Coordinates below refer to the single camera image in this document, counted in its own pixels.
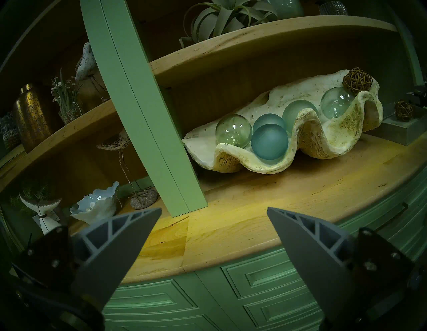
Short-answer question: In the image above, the frosted blue glass ball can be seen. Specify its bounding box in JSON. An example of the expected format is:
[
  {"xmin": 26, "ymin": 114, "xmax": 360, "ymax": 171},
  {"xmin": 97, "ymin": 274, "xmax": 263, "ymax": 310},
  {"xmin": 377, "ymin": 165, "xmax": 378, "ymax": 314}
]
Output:
[
  {"xmin": 251, "ymin": 123, "xmax": 289, "ymax": 160},
  {"xmin": 253, "ymin": 113, "xmax": 286, "ymax": 130}
]

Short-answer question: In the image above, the white whale tail figurine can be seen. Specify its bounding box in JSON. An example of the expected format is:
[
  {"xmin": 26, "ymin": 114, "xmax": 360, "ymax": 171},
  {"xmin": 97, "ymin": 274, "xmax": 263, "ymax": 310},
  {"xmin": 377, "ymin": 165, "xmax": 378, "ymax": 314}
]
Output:
[{"xmin": 19, "ymin": 194, "xmax": 62, "ymax": 235}]

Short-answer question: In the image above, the grey-green air plant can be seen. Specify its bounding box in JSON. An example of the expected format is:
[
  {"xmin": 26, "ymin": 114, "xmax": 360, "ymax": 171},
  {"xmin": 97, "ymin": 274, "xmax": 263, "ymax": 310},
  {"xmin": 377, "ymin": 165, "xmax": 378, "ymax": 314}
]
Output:
[{"xmin": 179, "ymin": 0, "xmax": 278, "ymax": 49}]

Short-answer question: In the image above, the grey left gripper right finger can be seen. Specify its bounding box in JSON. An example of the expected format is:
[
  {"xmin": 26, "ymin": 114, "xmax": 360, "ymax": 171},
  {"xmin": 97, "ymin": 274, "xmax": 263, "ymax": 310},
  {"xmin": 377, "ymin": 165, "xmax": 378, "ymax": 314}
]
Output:
[{"xmin": 267, "ymin": 207, "xmax": 415, "ymax": 325}]

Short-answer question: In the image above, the clear glass ball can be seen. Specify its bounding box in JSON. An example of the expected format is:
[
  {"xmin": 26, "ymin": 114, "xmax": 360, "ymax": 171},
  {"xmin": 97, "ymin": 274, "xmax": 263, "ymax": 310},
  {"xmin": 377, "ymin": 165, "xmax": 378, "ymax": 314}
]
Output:
[
  {"xmin": 216, "ymin": 114, "xmax": 253, "ymax": 148},
  {"xmin": 321, "ymin": 86, "xmax": 356, "ymax": 119}
]

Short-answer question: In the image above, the bronze metal vase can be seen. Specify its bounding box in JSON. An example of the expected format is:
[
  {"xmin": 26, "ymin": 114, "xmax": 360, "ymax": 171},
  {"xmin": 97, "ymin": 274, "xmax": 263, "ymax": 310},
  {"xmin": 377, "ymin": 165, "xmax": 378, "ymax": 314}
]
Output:
[{"xmin": 13, "ymin": 83, "xmax": 64, "ymax": 153}]

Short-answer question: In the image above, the speckled white bird figurine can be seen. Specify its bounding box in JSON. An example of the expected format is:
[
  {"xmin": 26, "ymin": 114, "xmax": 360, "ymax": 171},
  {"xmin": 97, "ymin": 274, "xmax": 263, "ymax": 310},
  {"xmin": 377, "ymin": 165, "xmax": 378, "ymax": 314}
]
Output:
[{"xmin": 75, "ymin": 42, "xmax": 110, "ymax": 102}]

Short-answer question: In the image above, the white ruffled ceramic bowl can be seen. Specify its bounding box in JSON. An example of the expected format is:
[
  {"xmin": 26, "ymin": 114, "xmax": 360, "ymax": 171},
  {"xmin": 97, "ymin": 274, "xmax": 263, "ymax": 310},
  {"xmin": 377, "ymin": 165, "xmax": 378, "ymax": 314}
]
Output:
[{"xmin": 69, "ymin": 181, "xmax": 120, "ymax": 225}]

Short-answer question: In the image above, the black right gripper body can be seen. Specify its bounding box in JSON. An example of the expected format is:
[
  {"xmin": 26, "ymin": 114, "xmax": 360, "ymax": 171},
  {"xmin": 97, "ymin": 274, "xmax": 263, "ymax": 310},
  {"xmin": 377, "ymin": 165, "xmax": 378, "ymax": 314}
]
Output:
[{"xmin": 405, "ymin": 83, "xmax": 427, "ymax": 108}]

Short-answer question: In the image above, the brown bird figurine stone base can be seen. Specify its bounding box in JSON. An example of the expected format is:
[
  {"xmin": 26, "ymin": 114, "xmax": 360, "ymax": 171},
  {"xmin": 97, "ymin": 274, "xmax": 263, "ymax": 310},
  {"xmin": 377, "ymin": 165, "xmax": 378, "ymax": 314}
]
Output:
[{"xmin": 97, "ymin": 129, "xmax": 159, "ymax": 210}]

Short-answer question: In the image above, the frosted green glass ball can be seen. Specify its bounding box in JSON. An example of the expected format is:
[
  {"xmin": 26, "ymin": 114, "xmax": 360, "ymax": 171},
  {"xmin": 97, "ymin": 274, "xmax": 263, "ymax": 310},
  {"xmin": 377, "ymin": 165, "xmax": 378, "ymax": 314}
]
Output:
[{"xmin": 282, "ymin": 99, "xmax": 319, "ymax": 126}]

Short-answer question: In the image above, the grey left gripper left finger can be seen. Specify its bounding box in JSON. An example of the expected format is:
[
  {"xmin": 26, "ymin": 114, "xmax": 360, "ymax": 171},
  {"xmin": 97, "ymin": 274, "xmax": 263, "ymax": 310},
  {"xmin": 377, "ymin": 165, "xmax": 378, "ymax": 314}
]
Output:
[{"xmin": 12, "ymin": 207, "xmax": 162, "ymax": 309}]

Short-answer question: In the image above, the small green moss plant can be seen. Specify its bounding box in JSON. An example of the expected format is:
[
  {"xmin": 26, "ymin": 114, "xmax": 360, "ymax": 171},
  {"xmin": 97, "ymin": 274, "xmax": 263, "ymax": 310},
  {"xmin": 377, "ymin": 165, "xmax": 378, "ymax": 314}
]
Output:
[{"xmin": 9, "ymin": 184, "xmax": 54, "ymax": 216}]

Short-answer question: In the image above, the giant clam shell bowl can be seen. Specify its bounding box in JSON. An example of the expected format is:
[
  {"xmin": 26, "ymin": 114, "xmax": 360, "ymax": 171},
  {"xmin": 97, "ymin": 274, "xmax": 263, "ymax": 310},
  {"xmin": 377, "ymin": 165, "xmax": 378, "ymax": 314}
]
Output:
[{"xmin": 182, "ymin": 69, "xmax": 384, "ymax": 175}]

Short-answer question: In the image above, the grey coral ornament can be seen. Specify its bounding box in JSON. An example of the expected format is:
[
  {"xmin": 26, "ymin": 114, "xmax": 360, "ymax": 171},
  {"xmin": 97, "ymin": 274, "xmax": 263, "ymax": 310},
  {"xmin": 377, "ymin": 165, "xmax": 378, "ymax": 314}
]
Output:
[{"xmin": 0, "ymin": 112, "xmax": 22, "ymax": 150}]

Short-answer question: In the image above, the small flower plant glass pot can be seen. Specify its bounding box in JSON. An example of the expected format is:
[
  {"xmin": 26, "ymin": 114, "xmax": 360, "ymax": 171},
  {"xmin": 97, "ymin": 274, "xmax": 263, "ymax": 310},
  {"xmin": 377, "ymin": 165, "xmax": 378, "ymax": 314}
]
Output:
[{"xmin": 51, "ymin": 68, "xmax": 83, "ymax": 125}]

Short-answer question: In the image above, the grey square tray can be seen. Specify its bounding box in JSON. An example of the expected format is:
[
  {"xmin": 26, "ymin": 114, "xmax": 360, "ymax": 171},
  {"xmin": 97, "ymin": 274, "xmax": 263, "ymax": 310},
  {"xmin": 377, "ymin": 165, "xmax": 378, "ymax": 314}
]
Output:
[{"xmin": 365, "ymin": 101, "xmax": 427, "ymax": 146}]

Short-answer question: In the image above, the woven wicker ball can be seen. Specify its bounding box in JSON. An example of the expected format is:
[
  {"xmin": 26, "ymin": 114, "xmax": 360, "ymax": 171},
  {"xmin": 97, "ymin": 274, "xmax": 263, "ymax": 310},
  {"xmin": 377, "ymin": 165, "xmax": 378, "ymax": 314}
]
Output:
[
  {"xmin": 395, "ymin": 99, "xmax": 414, "ymax": 122},
  {"xmin": 343, "ymin": 67, "xmax": 373, "ymax": 95}
]

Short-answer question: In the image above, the large pale green vase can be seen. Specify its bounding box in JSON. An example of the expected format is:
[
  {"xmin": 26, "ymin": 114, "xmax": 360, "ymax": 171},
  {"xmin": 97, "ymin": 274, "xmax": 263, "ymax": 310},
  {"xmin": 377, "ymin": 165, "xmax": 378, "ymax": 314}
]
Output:
[{"xmin": 269, "ymin": 0, "xmax": 305, "ymax": 19}]

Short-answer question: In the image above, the white flower plant glass pot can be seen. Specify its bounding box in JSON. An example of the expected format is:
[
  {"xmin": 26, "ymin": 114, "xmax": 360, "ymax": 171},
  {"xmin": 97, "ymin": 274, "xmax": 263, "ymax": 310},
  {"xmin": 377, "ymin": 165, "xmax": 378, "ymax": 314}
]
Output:
[{"xmin": 319, "ymin": 0, "xmax": 348, "ymax": 15}]

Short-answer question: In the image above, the dark metal drawer handle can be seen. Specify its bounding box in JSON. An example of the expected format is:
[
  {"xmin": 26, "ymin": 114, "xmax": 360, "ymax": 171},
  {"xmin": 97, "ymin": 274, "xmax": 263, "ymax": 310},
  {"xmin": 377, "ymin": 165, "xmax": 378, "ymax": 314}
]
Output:
[{"xmin": 377, "ymin": 203, "xmax": 409, "ymax": 231}]

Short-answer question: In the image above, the green wooden shelf cabinet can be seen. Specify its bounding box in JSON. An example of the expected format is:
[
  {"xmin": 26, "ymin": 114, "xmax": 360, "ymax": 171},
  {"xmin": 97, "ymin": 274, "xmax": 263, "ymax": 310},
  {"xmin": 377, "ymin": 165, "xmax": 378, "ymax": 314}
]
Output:
[{"xmin": 0, "ymin": 0, "xmax": 427, "ymax": 331}]

